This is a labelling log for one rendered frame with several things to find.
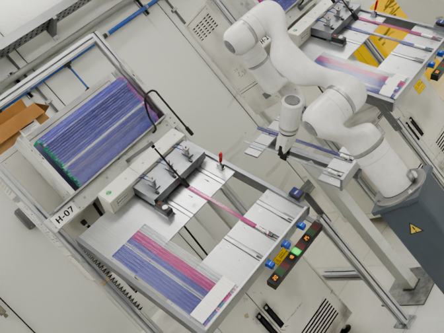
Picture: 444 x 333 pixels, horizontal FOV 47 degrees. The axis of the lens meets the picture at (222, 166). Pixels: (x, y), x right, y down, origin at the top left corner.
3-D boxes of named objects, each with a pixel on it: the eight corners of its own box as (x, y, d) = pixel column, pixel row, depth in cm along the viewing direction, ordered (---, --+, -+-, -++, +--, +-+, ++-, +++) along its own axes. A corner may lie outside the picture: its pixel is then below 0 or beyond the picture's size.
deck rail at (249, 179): (309, 214, 220) (310, 205, 215) (306, 217, 219) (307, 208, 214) (185, 147, 253) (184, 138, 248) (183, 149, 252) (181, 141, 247)
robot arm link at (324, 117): (390, 134, 166) (345, 76, 162) (350, 172, 163) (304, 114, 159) (371, 135, 178) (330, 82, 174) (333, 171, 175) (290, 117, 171)
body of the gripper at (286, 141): (287, 117, 218) (284, 136, 226) (274, 131, 212) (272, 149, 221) (302, 124, 215) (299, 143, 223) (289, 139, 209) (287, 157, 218)
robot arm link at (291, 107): (283, 113, 216) (275, 127, 210) (286, 89, 206) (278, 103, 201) (302, 119, 214) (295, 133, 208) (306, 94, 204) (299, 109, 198)
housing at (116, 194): (189, 154, 251) (185, 133, 240) (117, 222, 228) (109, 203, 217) (177, 147, 255) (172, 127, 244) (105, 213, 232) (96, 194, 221)
